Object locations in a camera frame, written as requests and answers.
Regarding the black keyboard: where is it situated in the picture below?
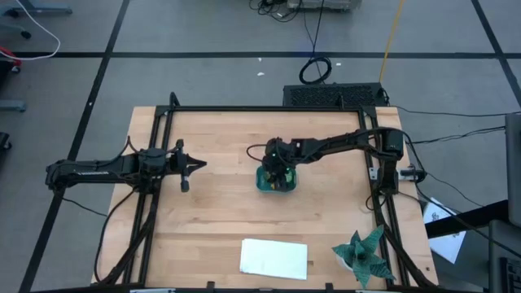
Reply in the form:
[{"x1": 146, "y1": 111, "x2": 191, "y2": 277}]
[{"x1": 498, "y1": 256, "x2": 521, "y2": 293}]

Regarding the grey cart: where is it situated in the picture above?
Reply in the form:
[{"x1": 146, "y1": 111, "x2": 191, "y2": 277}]
[{"x1": 287, "y1": 0, "x2": 362, "y2": 12}]

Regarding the black table frame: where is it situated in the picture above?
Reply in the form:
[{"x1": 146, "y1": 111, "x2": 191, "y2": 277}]
[{"x1": 91, "y1": 91, "x2": 439, "y2": 293}]

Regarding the black cable bundle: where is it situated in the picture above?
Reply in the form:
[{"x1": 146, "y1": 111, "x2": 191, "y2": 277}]
[{"x1": 248, "y1": 0, "x2": 304, "y2": 24}]

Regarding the green potted plant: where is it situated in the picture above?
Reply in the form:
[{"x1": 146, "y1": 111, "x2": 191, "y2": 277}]
[{"x1": 331, "y1": 224, "x2": 396, "y2": 290}]

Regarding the grey chair base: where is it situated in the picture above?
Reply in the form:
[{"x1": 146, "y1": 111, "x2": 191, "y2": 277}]
[{"x1": 0, "y1": 0, "x2": 73, "y2": 41}]

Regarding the thin black floor cable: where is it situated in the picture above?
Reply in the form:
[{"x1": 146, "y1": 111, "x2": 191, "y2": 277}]
[
  {"x1": 392, "y1": 104, "x2": 521, "y2": 119},
  {"x1": 405, "y1": 125, "x2": 506, "y2": 147}
]

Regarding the black hanging cable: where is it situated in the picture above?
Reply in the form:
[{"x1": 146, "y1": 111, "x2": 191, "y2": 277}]
[{"x1": 298, "y1": 0, "x2": 333, "y2": 85}]

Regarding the red object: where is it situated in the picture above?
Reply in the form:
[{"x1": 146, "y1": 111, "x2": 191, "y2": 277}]
[{"x1": 0, "y1": 46, "x2": 21, "y2": 74}]

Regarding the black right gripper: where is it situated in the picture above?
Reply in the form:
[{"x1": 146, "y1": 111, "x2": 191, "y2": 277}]
[{"x1": 262, "y1": 138, "x2": 298, "y2": 191}]

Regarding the white paper sheet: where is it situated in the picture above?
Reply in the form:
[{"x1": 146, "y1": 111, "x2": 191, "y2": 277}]
[{"x1": 422, "y1": 197, "x2": 468, "y2": 265}]

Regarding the grey chair leg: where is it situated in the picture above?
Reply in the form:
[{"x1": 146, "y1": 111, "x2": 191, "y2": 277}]
[{"x1": 0, "y1": 100, "x2": 28, "y2": 113}]

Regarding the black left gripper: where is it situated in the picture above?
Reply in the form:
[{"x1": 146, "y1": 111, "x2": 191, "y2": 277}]
[{"x1": 165, "y1": 139, "x2": 208, "y2": 193}]

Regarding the white folded cloth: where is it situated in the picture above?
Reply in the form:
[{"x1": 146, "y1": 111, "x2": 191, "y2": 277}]
[{"x1": 239, "y1": 238, "x2": 309, "y2": 282}]

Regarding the black desk bar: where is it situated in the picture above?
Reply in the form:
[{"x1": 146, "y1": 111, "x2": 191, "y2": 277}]
[{"x1": 425, "y1": 199, "x2": 510, "y2": 240}]

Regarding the white floor cable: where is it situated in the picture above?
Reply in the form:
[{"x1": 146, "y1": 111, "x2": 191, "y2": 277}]
[{"x1": 0, "y1": 0, "x2": 61, "y2": 62}]

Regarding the yellow hanging cable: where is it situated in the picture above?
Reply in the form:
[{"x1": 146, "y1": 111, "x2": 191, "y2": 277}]
[{"x1": 378, "y1": 0, "x2": 406, "y2": 87}]

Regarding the teal plastic tupperware container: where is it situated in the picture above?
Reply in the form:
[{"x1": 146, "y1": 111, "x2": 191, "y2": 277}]
[{"x1": 255, "y1": 164, "x2": 298, "y2": 195}]

